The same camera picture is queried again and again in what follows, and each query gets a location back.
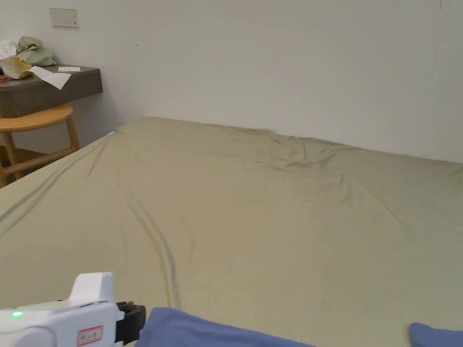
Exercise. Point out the bed with pale green sheet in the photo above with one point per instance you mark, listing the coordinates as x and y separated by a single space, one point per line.
253 217

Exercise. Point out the blue garment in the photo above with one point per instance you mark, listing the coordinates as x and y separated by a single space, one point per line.
202 330

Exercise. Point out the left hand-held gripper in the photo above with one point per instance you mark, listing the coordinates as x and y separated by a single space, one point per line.
65 321

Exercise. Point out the wall switch panel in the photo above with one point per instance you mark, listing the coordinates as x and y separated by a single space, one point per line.
64 18

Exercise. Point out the dark wall-mounted desk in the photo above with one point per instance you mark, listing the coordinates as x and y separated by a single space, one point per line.
54 86

